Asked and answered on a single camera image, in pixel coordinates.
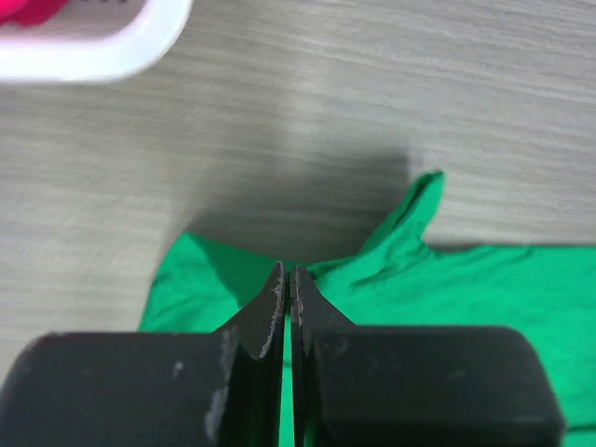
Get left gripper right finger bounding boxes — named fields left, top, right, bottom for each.
left=290, top=267, right=566, bottom=446

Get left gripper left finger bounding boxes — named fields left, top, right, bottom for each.
left=1, top=264, right=285, bottom=446

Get green t shirt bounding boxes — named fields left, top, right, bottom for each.
left=140, top=171, right=595, bottom=446

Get white plastic basket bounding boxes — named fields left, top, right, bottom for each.
left=1, top=0, right=193, bottom=84

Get red t shirt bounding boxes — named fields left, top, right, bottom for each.
left=0, top=0, right=68, bottom=28

